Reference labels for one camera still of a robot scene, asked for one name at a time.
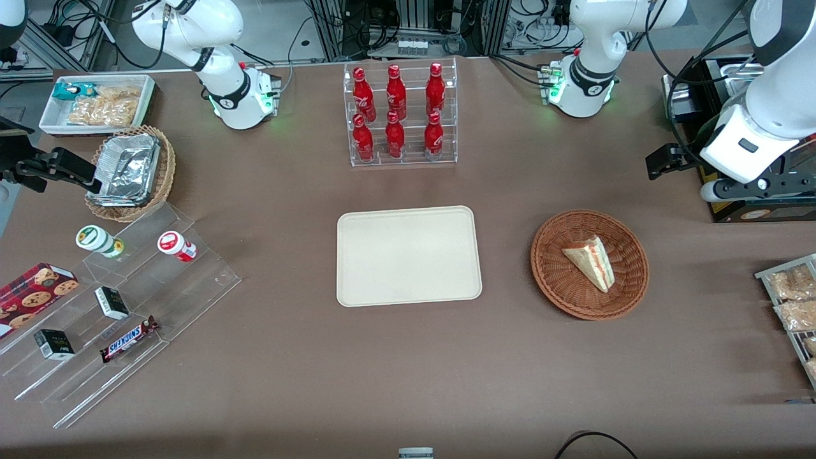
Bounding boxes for clear acrylic bottle rack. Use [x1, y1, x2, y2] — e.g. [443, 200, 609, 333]
[343, 57, 458, 168]

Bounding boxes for stacked foil containers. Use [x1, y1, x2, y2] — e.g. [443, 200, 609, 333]
[93, 133, 162, 207]

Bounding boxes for red lid white cup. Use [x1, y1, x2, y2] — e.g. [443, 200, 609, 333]
[157, 230, 198, 263]

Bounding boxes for red cookie box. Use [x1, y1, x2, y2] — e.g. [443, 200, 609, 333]
[0, 262, 80, 339]

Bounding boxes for small black carton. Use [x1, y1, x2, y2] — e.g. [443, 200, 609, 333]
[94, 286, 131, 321]
[33, 328, 76, 361]

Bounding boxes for clear bag of crackers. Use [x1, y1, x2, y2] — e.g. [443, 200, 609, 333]
[66, 85, 142, 128]

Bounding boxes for clear bag of snacks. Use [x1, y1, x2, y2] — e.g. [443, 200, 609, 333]
[773, 300, 816, 333]
[767, 264, 816, 302]

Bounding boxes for black food warmer machine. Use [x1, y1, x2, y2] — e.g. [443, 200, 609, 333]
[662, 55, 816, 223]

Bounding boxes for black cable loop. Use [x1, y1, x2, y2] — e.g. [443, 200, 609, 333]
[553, 431, 639, 459]

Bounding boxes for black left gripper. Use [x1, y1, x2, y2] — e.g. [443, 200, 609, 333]
[645, 143, 703, 181]

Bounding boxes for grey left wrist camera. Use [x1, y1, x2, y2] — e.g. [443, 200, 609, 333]
[700, 172, 816, 204]

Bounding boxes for grey wire rack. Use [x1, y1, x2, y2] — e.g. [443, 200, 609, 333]
[754, 253, 816, 391]

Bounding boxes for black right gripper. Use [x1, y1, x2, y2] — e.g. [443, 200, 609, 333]
[0, 135, 103, 194]

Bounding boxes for red cola bottle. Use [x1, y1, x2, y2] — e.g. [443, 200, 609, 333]
[424, 111, 444, 157]
[385, 110, 405, 159]
[353, 113, 375, 162]
[353, 67, 377, 123]
[426, 62, 446, 119]
[386, 64, 407, 122]

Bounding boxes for teal snack packet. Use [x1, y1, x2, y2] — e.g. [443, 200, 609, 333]
[52, 82, 98, 102]

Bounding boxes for beige plastic tray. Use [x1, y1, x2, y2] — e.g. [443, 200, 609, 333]
[336, 205, 483, 308]

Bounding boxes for Snickers chocolate bar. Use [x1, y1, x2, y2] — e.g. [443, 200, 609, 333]
[99, 315, 160, 364]

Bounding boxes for clear acrylic stepped display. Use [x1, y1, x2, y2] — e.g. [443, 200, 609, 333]
[0, 202, 242, 430]

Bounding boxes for triangular sandwich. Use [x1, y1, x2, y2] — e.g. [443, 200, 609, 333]
[562, 235, 616, 294]

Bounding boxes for white rectangular snack bin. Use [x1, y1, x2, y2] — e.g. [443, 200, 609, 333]
[39, 74, 157, 137]

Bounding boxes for dark brown wicker basket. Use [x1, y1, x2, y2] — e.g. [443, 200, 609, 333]
[530, 210, 650, 321]

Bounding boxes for green lid white cup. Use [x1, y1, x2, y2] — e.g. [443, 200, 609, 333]
[75, 224, 126, 259]

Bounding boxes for light brown wicker basket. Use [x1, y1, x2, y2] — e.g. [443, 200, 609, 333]
[84, 124, 177, 223]

